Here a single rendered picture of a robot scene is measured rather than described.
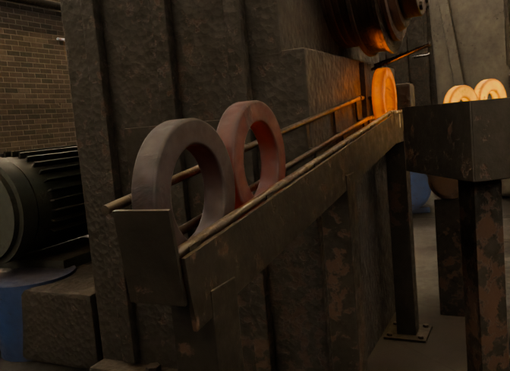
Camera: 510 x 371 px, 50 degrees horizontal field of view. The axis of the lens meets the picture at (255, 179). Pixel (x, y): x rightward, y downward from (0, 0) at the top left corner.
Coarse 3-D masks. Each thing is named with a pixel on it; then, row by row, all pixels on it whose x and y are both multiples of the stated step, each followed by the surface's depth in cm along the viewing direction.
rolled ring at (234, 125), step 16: (224, 112) 78; (240, 112) 76; (256, 112) 80; (272, 112) 86; (224, 128) 76; (240, 128) 76; (256, 128) 85; (272, 128) 85; (240, 144) 75; (272, 144) 87; (240, 160) 75; (272, 160) 88; (240, 176) 75; (272, 176) 87; (240, 192) 75; (256, 192) 86
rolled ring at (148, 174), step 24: (192, 120) 65; (144, 144) 61; (168, 144) 60; (192, 144) 65; (216, 144) 70; (144, 168) 59; (168, 168) 60; (216, 168) 71; (144, 192) 58; (168, 192) 60; (216, 192) 72; (216, 216) 71
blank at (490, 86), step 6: (480, 84) 198; (486, 84) 198; (492, 84) 199; (498, 84) 201; (474, 90) 199; (480, 90) 196; (486, 90) 198; (492, 90) 199; (498, 90) 201; (504, 90) 202; (480, 96) 196; (486, 96) 198; (492, 96) 203; (498, 96) 201; (504, 96) 202
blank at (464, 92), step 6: (450, 90) 192; (456, 90) 190; (462, 90) 192; (468, 90) 193; (450, 96) 190; (456, 96) 190; (462, 96) 192; (468, 96) 193; (474, 96) 195; (444, 102) 191
